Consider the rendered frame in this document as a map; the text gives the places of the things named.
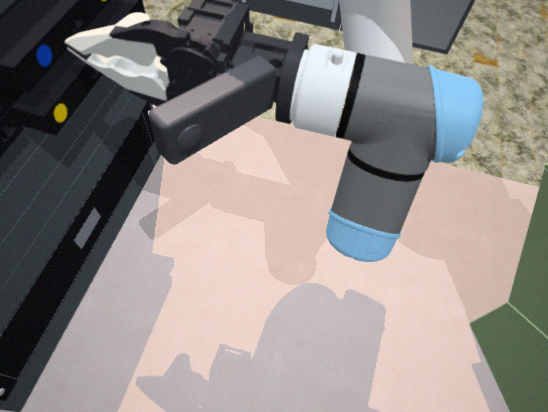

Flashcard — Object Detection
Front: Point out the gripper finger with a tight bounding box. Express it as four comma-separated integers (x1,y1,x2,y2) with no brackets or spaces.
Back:
67,46,173,106
64,13,202,67

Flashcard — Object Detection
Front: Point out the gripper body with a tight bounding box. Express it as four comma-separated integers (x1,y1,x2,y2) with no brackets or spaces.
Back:
159,0,309,124

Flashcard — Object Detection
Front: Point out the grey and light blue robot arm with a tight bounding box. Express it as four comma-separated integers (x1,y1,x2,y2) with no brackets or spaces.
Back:
149,0,483,262

